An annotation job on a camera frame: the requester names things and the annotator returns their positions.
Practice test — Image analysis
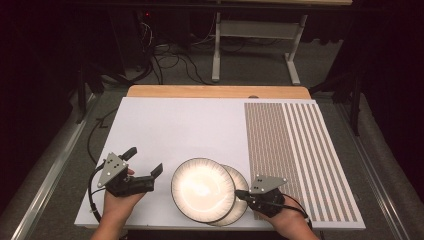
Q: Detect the white board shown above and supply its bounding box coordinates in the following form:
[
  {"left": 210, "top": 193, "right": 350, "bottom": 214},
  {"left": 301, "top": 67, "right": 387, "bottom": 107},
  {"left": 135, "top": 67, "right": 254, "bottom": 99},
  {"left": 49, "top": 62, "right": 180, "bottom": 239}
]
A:
[{"left": 73, "top": 96, "right": 367, "bottom": 232}]

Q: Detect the person's right hand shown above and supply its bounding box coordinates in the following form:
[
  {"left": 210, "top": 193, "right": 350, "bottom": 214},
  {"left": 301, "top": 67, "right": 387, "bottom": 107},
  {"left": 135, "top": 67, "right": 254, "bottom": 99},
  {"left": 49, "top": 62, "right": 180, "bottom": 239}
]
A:
[{"left": 258, "top": 202, "right": 312, "bottom": 232}]

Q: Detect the white metal stand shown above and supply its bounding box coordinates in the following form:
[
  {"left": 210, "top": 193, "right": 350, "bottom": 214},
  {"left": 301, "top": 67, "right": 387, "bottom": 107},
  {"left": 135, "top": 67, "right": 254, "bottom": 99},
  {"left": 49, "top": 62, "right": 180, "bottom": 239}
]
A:
[{"left": 211, "top": 11, "right": 309, "bottom": 86}]

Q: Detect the dark box with red light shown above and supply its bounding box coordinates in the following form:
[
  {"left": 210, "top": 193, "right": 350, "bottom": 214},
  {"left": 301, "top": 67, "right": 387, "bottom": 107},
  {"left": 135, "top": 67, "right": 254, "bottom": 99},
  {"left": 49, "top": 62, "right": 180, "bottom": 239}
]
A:
[{"left": 108, "top": 9, "right": 156, "bottom": 78}]

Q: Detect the white plate with dark rim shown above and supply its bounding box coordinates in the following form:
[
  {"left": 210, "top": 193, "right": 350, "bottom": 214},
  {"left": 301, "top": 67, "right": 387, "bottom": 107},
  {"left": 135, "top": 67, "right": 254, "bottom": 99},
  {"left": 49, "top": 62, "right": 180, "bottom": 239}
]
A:
[
  {"left": 208, "top": 164, "right": 250, "bottom": 228},
  {"left": 170, "top": 157, "right": 237, "bottom": 224}
]

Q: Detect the aluminium floor rail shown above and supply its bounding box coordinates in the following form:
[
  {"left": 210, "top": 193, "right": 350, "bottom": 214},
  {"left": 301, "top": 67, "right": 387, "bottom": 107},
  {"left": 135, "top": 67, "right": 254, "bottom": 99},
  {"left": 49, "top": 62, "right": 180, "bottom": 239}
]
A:
[
  {"left": 9, "top": 93, "right": 102, "bottom": 240},
  {"left": 333, "top": 99, "right": 416, "bottom": 240}
]

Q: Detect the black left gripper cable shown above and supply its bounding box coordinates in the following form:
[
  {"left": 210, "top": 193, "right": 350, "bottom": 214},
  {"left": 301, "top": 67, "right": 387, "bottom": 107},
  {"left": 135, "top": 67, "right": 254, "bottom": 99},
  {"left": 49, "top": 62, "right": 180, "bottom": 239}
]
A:
[{"left": 87, "top": 162, "right": 108, "bottom": 224}]

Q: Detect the bundle of floor cables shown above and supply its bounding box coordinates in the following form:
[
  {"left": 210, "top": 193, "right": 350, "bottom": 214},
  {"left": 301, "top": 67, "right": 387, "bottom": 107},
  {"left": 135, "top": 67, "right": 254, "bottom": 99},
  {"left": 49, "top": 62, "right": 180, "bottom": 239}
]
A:
[{"left": 133, "top": 19, "right": 216, "bottom": 86}]

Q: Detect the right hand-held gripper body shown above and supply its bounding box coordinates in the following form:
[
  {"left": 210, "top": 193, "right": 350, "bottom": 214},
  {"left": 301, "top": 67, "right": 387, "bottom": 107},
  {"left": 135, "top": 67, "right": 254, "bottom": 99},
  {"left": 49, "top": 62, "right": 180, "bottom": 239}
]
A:
[{"left": 248, "top": 175, "right": 288, "bottom": 218}]

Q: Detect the person's left hand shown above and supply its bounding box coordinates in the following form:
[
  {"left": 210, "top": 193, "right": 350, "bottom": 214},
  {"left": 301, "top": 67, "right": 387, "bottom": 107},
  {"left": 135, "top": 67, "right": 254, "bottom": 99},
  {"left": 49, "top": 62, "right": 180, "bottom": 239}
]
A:
[{"left": 101, "top": 168, "right": 146, "bottom": 220}]

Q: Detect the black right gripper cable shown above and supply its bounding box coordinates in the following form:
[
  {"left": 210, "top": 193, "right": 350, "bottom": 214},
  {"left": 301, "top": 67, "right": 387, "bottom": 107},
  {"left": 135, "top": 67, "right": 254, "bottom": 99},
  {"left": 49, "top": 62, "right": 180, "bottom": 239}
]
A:
[{"left": 281, "top": 193, "right": 314, "bottom": 231}]

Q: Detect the striped beige placemat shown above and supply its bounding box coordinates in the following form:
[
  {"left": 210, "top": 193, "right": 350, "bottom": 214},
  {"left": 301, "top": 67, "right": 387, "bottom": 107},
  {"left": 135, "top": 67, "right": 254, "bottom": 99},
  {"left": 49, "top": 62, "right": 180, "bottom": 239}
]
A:
[{"left": 243, "top": 101, "right": 359, "bottom": 224}]

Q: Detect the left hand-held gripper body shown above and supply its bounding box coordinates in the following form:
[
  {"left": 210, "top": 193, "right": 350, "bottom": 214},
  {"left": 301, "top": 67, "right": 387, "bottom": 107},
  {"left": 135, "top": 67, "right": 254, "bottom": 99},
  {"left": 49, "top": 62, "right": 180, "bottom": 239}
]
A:
[{"left": 97, "top": 152, "right": 156, "bottom": 198}]

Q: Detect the wooden table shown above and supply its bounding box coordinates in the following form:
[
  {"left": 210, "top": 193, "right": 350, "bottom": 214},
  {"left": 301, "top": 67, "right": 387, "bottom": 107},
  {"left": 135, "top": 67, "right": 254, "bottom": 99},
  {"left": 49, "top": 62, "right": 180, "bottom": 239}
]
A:
[{"left": 126, "top": 84, "right": 313, "bottom": 100}]

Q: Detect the black stand leg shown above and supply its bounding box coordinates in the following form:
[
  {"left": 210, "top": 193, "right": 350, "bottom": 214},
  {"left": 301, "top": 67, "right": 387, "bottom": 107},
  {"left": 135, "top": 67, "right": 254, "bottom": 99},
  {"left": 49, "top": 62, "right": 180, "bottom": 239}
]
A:
[
  {"left": 75, "top": 63, "right": 105, "bottom": 125},
  {"left": 309, "top": 71, "right": 365, "bottom": 137}
]

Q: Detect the black floor cable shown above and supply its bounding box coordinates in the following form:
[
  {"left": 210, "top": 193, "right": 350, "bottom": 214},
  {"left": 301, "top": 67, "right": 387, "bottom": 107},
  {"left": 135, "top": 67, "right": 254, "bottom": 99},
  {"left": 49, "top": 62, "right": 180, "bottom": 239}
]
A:
[{"left": 87, "top": 108, "right": 120, "bottom": 165}]

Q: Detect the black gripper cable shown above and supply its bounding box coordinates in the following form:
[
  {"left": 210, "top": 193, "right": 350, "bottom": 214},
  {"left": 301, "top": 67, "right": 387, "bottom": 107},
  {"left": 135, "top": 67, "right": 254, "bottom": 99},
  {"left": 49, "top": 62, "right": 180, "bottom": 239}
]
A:
[
  {"left": 87, "top": 162, "right": 108, "bottom": 224},
  {"left": 281, "top": 193, "right": 314, "bottom": 231}
]

